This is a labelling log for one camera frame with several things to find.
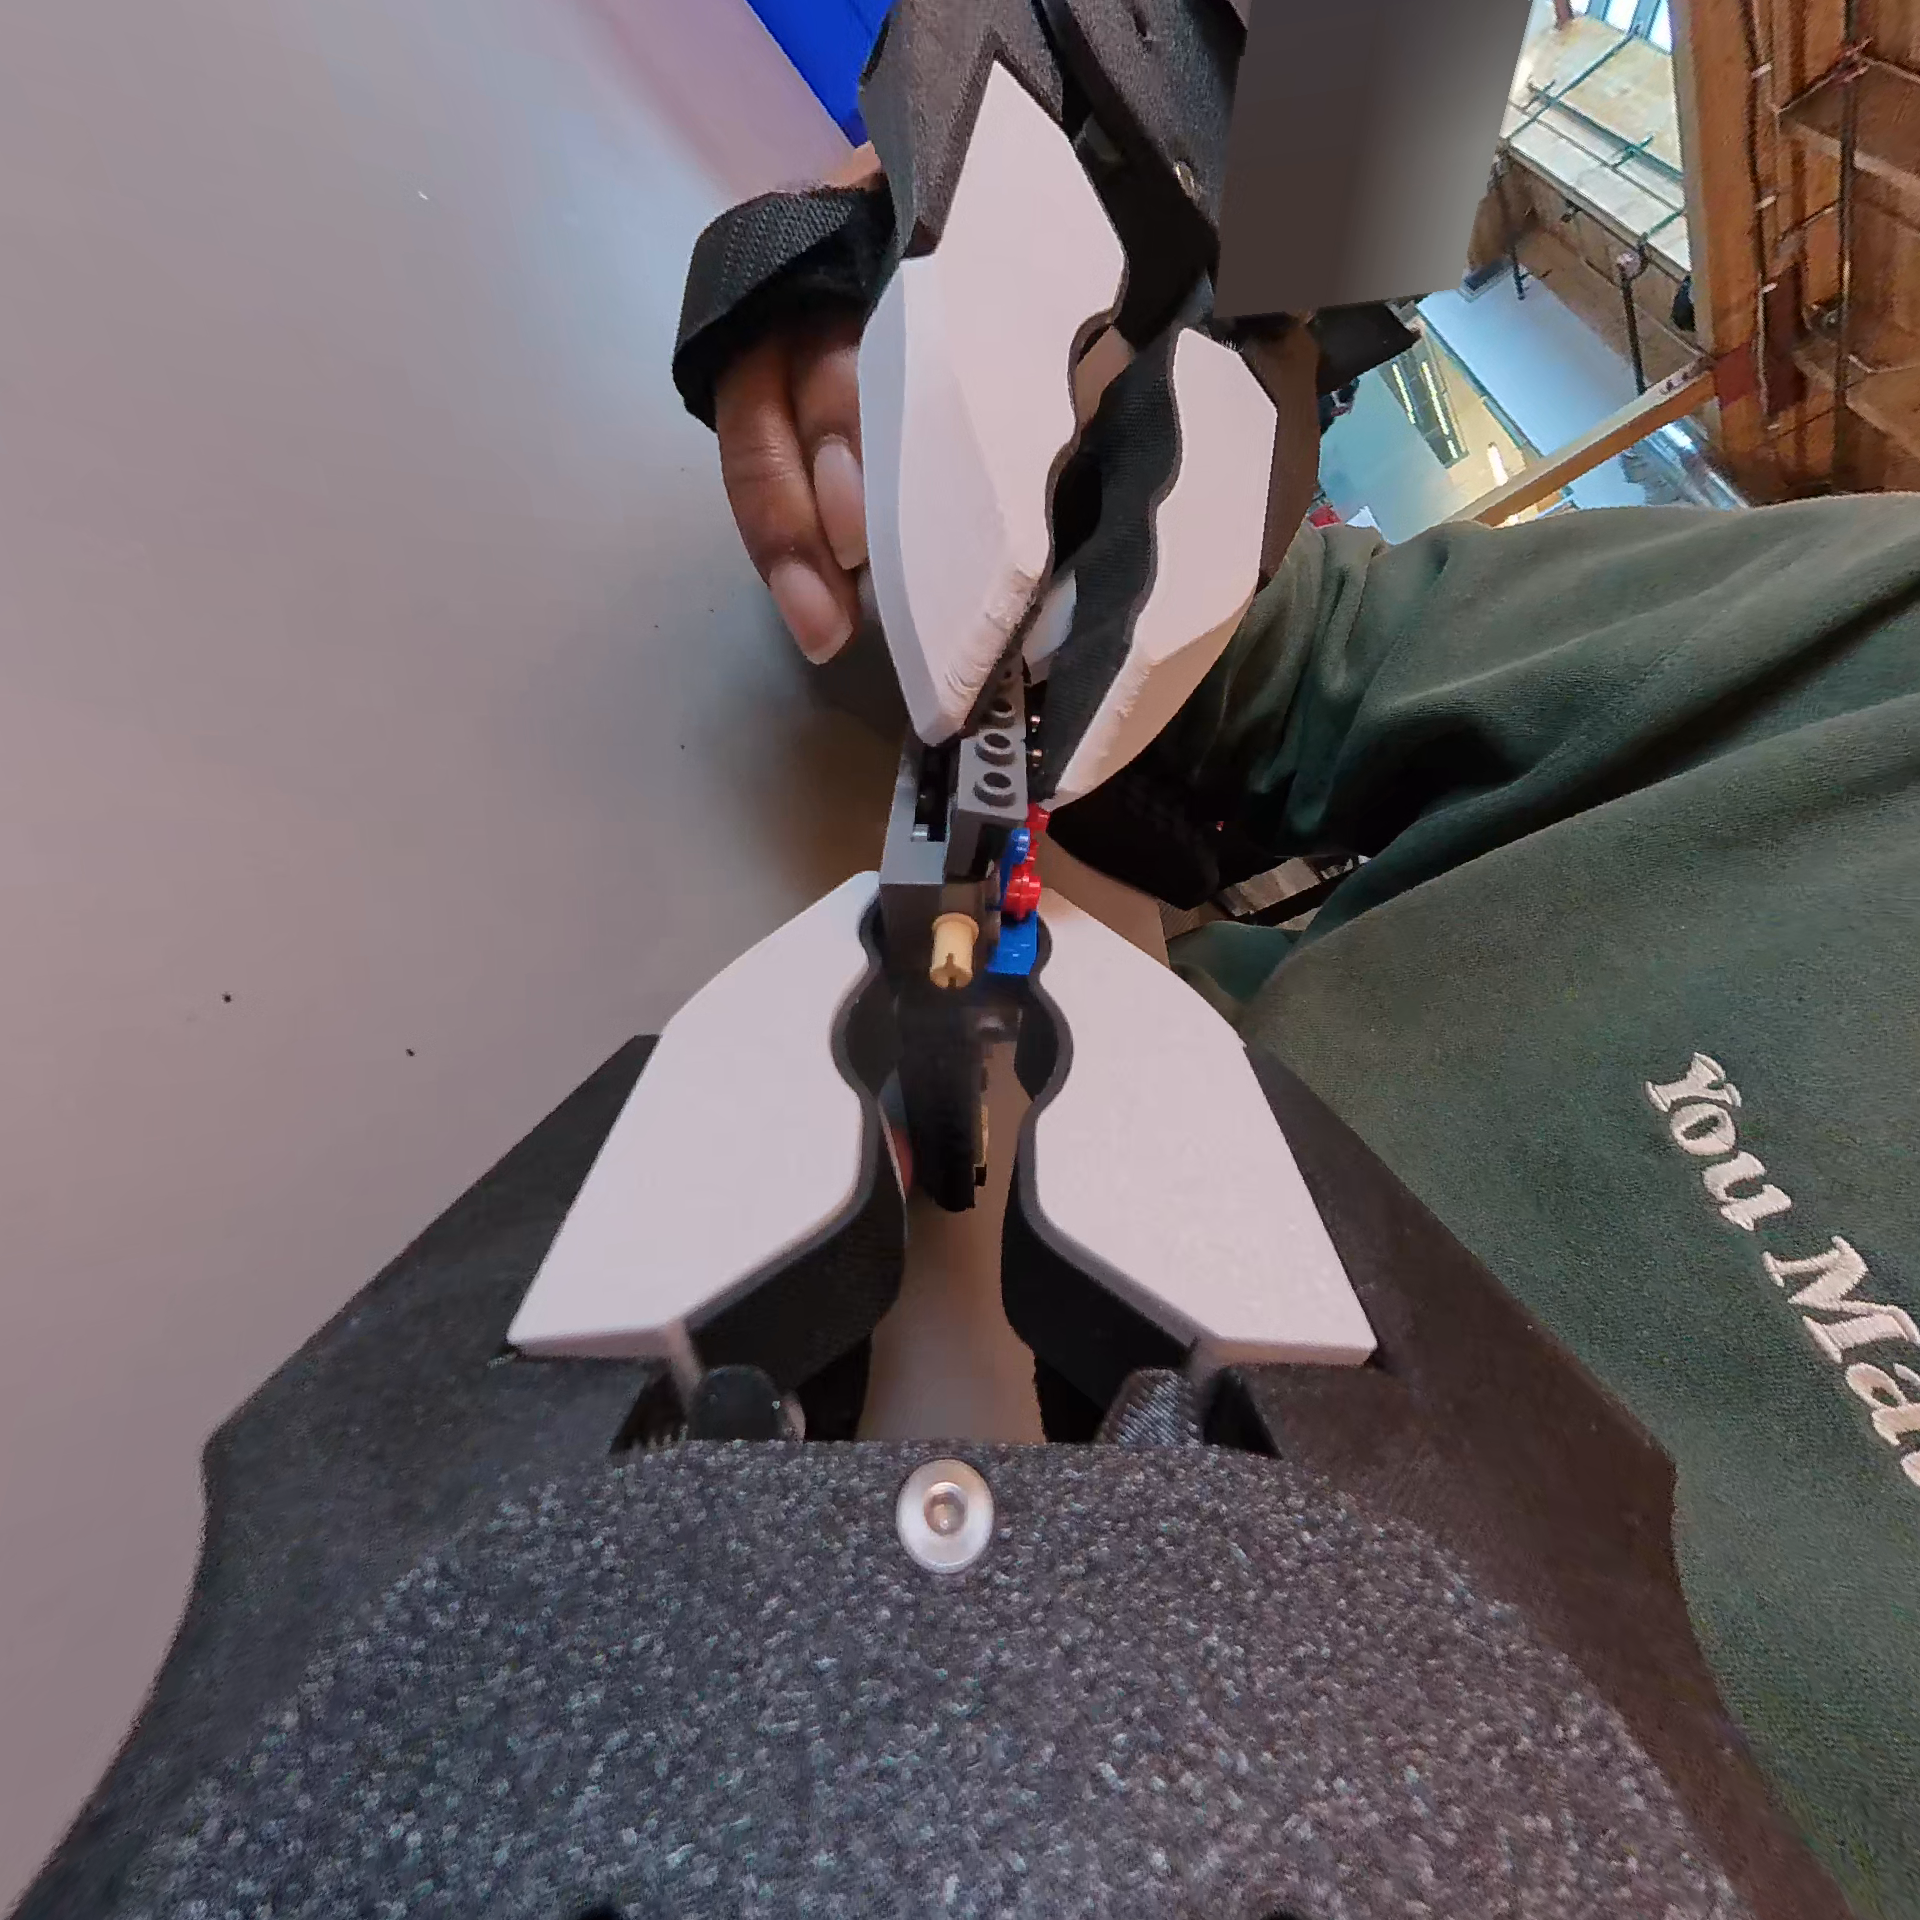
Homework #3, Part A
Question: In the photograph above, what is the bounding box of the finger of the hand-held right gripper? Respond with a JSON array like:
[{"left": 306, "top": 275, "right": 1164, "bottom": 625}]
[
  {"left": 1036, "top": 315, "right": 1286, "bottom": 805},
  {"left": 856, "top": 59, "right": 1136, "bottom": 751}
]

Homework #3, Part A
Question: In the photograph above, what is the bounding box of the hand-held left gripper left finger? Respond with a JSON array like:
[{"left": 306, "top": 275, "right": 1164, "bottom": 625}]
[{"left": 503, "top": 876, "right": 912, "bottom": 1368}]

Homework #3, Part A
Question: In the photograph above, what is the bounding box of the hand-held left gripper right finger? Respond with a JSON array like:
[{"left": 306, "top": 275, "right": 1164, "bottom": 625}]
[{"left": 1008, "top": 881, "right": 1381, "bottom": 1376}]

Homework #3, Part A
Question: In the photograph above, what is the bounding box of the lego car model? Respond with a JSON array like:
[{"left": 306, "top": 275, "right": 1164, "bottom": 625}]
[{"left": 880, "top": 676, "right": 1058, "bottom": 1217}]

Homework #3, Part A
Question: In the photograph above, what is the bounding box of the blue plastic bin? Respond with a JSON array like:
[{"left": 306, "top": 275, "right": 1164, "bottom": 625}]
[{"left": 750, "top": 0, "right": 901, "bottom": 138}]

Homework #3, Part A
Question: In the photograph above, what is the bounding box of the wooden ceiling beam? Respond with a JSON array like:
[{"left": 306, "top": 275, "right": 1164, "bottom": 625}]
[{"left": 1469, "top": 353, "right": 1747, "bottom": 533}]

